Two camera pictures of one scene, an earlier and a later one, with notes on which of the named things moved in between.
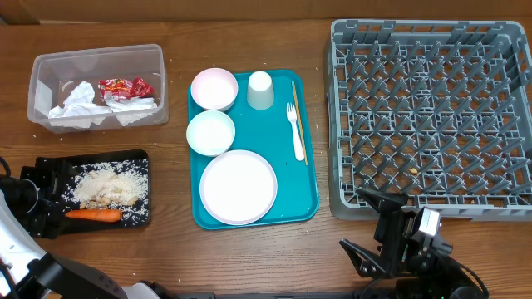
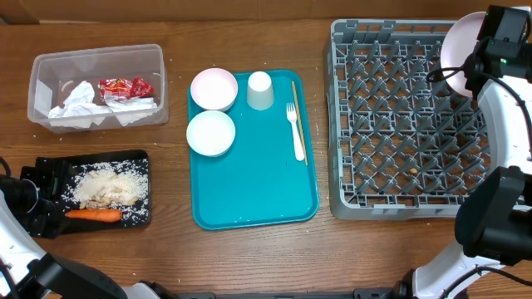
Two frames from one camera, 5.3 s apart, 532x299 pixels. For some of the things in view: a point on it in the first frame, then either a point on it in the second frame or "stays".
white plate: x=238 y=188 → x=460 y=39
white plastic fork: x=291 y=113 stays
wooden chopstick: x=299 y=123 stays
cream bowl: x=210 y=133 stays
